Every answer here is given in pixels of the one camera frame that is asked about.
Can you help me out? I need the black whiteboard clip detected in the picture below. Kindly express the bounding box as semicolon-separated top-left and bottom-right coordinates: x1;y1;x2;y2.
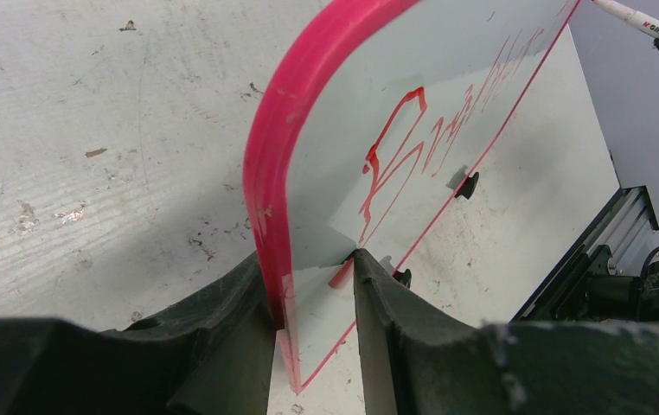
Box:
454;172;479;200
393;269;413;289

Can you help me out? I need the red marker cap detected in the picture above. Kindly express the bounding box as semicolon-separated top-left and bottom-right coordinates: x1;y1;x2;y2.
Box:
328;259;354;290

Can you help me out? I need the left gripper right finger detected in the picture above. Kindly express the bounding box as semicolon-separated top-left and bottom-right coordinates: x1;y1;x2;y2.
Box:
353;249;659;414

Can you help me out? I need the pink framed whiteboard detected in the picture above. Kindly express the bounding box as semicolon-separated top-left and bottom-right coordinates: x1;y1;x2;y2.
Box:
242;1;577;393

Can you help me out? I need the aluminium rail frame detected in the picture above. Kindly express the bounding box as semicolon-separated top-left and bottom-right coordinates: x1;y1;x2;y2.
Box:
513;186;659;321

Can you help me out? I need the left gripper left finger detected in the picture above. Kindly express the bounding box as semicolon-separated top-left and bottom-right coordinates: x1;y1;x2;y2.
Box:
0;255;275;414

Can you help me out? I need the white whiteboard marker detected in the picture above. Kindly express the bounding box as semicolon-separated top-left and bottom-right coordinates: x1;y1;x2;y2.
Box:
592;0;659;39

